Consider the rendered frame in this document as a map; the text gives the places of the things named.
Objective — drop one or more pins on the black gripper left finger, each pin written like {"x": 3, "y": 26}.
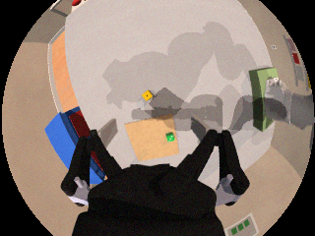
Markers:
{"x": 76, "y": 184}

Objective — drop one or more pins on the tan square mat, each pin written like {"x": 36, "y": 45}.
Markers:
{"x": 148, "y": 137}

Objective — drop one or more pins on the yellow die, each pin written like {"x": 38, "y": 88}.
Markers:
{"x": 147, "y": 95}

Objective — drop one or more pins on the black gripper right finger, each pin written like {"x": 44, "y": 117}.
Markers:
{"x": 233, "y": 181}

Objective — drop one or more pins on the green die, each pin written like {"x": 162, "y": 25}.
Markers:
{"x": 170, "y": 137}

